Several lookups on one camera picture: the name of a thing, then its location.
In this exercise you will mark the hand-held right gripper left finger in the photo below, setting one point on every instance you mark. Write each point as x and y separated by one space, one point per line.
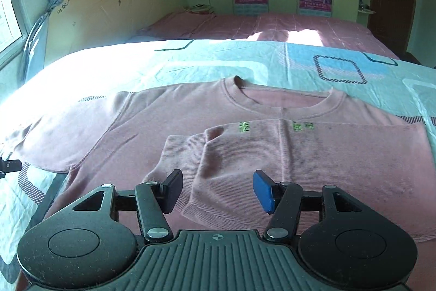
173 190

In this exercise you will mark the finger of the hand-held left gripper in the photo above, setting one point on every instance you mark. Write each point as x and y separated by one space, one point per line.
10 165

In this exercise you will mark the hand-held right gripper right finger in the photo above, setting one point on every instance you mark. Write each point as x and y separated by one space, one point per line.
264 190

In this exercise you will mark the pink sweater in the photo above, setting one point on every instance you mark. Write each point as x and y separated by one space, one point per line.
136 127

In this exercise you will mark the patterned light blue bed sheet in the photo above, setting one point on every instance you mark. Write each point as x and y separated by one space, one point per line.
238 62

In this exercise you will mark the window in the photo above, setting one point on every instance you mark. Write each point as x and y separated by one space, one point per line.
6 15

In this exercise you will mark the pink checked bed sheet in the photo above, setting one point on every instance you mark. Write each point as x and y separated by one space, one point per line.
306 26

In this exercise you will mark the cream wooden headboard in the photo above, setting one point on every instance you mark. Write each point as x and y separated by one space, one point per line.
112 15

